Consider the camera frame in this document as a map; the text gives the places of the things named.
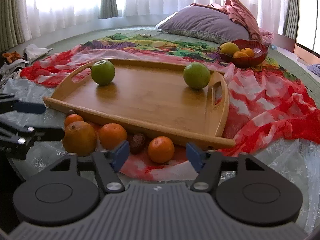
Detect small tangerine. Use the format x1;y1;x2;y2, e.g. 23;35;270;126
64;114;83;128

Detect brown date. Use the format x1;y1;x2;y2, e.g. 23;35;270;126
129;133;146;154

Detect large brownish orange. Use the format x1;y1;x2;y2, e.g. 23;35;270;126
62;121;97;157

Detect large green apple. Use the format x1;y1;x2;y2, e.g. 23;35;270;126
91;60;116;86

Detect small green apple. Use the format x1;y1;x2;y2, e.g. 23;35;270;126
183;62;211;89

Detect bamboo serving tray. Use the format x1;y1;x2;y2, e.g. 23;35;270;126
44;59;235;150

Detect red white scarf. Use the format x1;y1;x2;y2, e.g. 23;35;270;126
19;44;320;182

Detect front orange in bowl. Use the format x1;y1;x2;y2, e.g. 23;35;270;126
233;51;249;59

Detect orange in bowl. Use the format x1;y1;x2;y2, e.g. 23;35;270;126
233;51;249;59
241;48;255;57

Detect yellow pear in bowl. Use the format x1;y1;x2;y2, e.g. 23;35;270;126
219;42;240;57

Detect back orange in bowl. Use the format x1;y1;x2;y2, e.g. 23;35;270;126
241;48;255;57

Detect red glass fruit bowl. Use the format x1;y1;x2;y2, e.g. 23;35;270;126
217;39;268;68

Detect colourful floral scarf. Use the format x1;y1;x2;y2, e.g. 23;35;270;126
79;33;301;84

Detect green curtain left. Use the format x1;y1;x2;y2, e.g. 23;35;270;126
99;0;118;19

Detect green curtain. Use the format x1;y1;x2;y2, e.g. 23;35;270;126
283;0;300;41
99;0;118;19

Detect purple pillow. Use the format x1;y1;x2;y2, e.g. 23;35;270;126
156;6;249;44

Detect lavender cloth on floor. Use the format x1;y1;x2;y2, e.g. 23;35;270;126
308;63;320;77

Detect pink crumpled blanket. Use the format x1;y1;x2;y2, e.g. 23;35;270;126
190;0;274;46

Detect green curtain right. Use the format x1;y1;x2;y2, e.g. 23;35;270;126
283;0;300;41

